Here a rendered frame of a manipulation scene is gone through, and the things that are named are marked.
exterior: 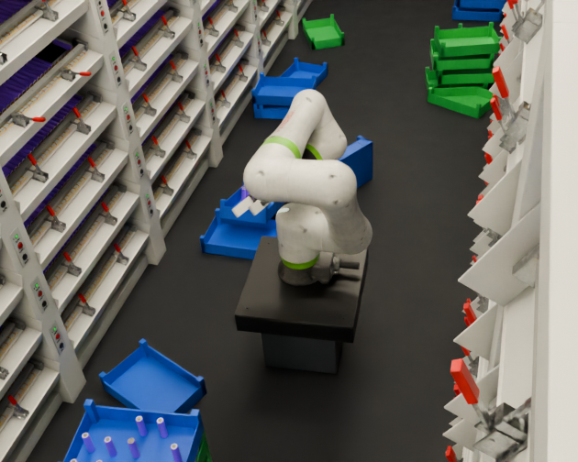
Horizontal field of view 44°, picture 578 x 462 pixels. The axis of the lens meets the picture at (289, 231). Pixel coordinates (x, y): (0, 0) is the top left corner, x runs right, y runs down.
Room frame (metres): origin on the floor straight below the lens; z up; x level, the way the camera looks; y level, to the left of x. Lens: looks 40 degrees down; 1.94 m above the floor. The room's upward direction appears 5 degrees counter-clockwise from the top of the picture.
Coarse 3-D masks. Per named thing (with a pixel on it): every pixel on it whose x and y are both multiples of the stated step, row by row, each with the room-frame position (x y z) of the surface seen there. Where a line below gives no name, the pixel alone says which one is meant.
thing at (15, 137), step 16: (64, 32) 2.23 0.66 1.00; (80, 32) 2.21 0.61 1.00; (96, 48) 2.19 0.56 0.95; (80, 64) 2.11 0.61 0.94; (96, 64) 2.15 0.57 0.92; (64, 80) 2.01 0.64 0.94; (80, 80) 2.04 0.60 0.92; (48, 96) 1.92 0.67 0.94; (64, 96) 1.95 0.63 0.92; (32, 112) 1.83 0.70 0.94; (48, 112) 1.86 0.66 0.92; (16, 128) 1.75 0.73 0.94; (32, 128) 1.78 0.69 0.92; (0, 144) 1.68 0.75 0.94; (16, 144) 1.70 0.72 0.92; (0, 160) 1.63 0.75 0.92
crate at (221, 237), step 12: (216, 216) 2.41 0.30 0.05; (216, 228) 2.39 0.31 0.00; (228, 228) 2.38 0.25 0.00; (240, 228) 2.37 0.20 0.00; (252, 228) 2.36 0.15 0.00; (264, 228) 2.36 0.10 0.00; (204, 240) 2.24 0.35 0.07; (216, 240) 2.31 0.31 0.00; (228, 240) 2.30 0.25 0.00; (240, 240) 2.29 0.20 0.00; (252, 240) 2.28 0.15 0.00; (204, 252) 2.24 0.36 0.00; (216, 252) 2.22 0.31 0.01; (228, 252) 2.20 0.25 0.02; (240, 252) 2.19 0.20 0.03; (252, 252) 2.17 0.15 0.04
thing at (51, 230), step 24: (96, 144) 2.21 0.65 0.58; (120, 144) 2.19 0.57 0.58; (72, 168) 2.04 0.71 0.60; (96, 168) 2.07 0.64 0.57; (120, 168) 2.14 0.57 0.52; (72, 192) 1.94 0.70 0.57; (96, 192) 1.96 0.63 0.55; (48, 216) 1.81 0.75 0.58; (72, 216) 1.83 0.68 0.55; (48, 240) 1.72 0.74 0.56; (48, 264) 1.67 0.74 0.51
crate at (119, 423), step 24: (96, 408) 1.15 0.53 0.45; (120, 408) 1.14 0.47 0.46; (96, 432) 1.11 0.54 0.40; (120, 432) 1.11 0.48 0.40; (168, 432) 1.09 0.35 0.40; (192, 432) 1.09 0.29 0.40; (72, 456) 1.03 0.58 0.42; (96, 456) 1.04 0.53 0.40; (120, 456) 1.03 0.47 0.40; (144, 456) 1.03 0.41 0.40; (168, 456) 1.02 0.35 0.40; (192, 456) 1.00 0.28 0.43
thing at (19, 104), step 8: (80, 48) 2.16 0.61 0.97; (72, 56) 2.11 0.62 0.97; (56, 64) 2.05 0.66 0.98; (64, 64) 2.06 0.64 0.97; (48, 72) 2.00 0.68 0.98; (56, 72) 2.02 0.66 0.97; (40, 80) 1.96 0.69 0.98; (48, 80) 1.97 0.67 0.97; (32, 88) 1.91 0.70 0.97; (40, 88) 1.93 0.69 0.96; (24, 96) 1.87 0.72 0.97; (32, 96) 1.89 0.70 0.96; (40, 96) 1.90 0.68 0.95; (16, 104) 1.82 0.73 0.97; (24, 104) 1.85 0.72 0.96; (32, 104) 1.86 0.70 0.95; (8, 112) 1.78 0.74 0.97; (24, 112) 1.82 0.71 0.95; (0, 120) 1.74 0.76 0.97; (8, 120) 1.77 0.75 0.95
